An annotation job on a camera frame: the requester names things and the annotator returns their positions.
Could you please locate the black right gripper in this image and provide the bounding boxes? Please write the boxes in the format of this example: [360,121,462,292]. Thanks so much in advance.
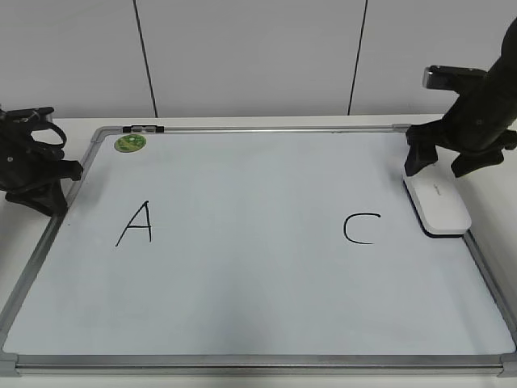
[404,22,516,178]

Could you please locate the green round sticker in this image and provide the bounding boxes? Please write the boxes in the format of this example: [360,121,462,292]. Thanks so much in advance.
[114,134,146,154]

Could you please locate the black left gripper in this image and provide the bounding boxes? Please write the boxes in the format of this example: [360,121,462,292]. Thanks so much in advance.
[1,110,83,216]

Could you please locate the aluminium framed whiteboard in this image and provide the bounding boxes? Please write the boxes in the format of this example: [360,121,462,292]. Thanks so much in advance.
[1,126,516,373]

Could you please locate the white whiteboard eraser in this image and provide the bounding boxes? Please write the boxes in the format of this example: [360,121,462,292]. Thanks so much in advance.
[402,164,472,238]

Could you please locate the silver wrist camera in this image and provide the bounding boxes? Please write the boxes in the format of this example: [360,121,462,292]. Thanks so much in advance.
[422,65,486,94]
[4,107,54,122]

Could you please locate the black hanging clip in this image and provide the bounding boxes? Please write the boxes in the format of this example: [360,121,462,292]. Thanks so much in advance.
[122,125,165,133]

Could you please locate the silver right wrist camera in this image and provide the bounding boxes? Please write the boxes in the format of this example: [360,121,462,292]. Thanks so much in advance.
[422,65,486,94]

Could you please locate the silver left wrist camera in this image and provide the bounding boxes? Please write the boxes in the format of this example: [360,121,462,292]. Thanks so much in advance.
[4,107,54,122]

